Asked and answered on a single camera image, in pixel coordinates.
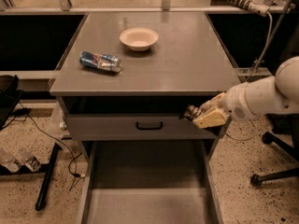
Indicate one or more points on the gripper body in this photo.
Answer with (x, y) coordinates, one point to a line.
(234, 104)

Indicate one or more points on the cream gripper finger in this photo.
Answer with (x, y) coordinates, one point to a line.
(210, 118)
(214, 102)

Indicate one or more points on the black rxbar chocolate bar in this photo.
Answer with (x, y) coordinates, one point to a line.
(191, 112)

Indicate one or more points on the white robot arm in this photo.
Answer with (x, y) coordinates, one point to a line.
(278, 94)

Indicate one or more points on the grey drawer cabinet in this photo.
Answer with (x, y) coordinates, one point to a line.
(187, 66)

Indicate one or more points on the open grey lower drawer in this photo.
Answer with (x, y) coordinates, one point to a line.
(149, 182)

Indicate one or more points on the closed upper grey drawer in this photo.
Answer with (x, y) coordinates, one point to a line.
(113, 127)

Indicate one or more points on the black office chair base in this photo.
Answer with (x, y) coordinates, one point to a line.
(281, 143)

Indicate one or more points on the white ceramic bowl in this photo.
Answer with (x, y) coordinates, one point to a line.
(139, 39)

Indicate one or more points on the white power strip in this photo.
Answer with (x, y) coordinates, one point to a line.
(256, 6)

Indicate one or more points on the blue silver energy drink can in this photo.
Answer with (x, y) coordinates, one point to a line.
(103, 62)

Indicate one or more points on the clear water bottle right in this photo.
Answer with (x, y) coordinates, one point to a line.
(29, 160)

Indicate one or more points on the clear water bottle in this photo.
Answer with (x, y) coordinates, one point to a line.
(29, 160)
(9, 161)

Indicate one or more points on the black chair at left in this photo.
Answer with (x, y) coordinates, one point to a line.
(9, 97)

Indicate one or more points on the clear water bottle left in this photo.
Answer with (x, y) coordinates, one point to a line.
(9, 161)

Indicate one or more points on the black drawer handle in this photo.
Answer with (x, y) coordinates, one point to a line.
(149, 126)

